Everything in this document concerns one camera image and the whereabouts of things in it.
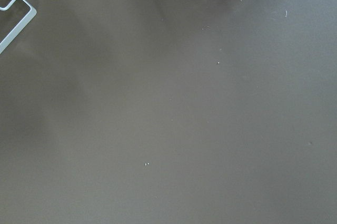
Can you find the white wire cup rack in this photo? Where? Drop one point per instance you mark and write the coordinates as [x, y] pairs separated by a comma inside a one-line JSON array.
[[15, 15]]

